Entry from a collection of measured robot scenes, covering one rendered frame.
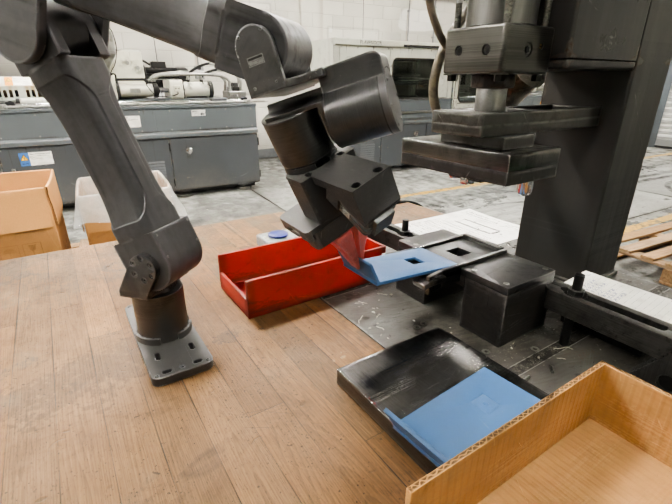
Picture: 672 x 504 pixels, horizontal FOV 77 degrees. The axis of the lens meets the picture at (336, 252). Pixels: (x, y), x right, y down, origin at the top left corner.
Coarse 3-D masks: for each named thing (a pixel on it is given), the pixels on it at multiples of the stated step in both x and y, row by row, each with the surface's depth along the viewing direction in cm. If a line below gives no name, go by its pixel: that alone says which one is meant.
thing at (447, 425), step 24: (480, 384) 44; (504, 384) 44; (432, 408) 41; (456, 408) 41; (504, 408) 41; (408, 432) 35; (432, 432) 38; (456, 432) 38; (480, 432) 38; (432, 456) 34
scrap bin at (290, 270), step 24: (288, 240) 73; (240, 264) 70; (264, 264) 72; (288, 264) 75; (312, 264) 64; (336, 264) 66; (240, 288) 68; (264, 288) 60; (288, 288) 62; (312, 288) 65; (336, 288) 68; (264, 312) 61
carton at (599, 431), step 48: (576, 384) 37; (624, 384) 39; (528, 432) 35; (576, 432) 40; (624, 432) 40; (432, 480) 28; (480, 480) 33; (528, 480) 36; (576, 480) 36; (624, 480) 36
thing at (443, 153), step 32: (480, 96) 52; (448, 128) 52; (480, 128) 48; (512, 128) 51; (544, 128) 55; (416, 160) 59; (448, 160) 54; (480, 160) 50; (512, 160) 47; (544, 160) 51
